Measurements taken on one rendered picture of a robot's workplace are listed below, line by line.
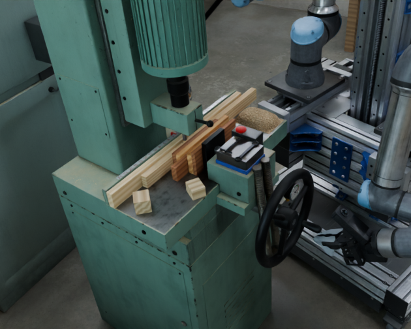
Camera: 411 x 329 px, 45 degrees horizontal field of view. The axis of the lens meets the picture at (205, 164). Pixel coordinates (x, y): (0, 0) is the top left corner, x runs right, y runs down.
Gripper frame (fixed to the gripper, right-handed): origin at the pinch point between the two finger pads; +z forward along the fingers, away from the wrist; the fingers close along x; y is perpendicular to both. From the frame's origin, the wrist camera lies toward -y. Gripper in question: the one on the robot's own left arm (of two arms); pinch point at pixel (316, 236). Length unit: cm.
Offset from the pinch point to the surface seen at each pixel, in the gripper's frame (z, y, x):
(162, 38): 2, -69, -14
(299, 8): 184, -28, 311
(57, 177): 63, -47, -29
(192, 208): 11.3, -28.1, -24.6
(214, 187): 11.4, -28.2, -15.0
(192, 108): 13, -49, -7
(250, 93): 22, -39, 27
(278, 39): 172, -18, 248
